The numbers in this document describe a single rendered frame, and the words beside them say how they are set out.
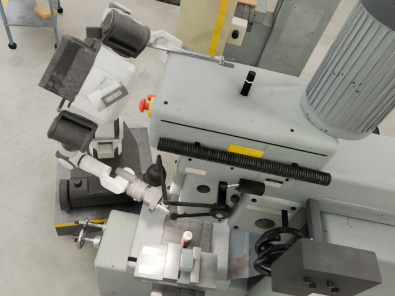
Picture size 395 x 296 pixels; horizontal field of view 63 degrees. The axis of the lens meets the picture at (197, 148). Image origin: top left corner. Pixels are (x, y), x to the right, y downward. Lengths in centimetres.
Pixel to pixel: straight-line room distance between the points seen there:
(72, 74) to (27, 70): 266
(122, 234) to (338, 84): 136
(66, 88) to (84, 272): 160
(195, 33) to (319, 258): 223
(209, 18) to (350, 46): 203
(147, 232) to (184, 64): 101
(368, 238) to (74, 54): 114
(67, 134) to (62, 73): 22
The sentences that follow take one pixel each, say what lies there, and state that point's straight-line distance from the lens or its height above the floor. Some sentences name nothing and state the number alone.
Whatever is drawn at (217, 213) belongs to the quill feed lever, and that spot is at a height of 146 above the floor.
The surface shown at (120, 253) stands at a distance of 176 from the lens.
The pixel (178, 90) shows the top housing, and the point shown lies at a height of 189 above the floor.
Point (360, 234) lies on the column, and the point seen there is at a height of 156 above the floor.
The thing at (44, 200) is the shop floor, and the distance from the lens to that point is 282.
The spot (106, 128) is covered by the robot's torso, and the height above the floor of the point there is 106.
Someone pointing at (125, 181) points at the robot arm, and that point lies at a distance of 147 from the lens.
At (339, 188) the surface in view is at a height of 171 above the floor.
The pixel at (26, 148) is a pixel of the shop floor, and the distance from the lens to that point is 314.
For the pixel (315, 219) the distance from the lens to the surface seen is 102.
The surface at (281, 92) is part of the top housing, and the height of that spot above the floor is 189.
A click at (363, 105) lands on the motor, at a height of 200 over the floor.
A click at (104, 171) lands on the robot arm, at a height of 116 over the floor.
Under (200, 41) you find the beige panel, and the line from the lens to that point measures 281.
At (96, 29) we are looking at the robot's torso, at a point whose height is 156.
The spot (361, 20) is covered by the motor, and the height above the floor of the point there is 215.
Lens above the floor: 242
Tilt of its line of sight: 51 degrees down
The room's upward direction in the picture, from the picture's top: 17 degrees clockwise
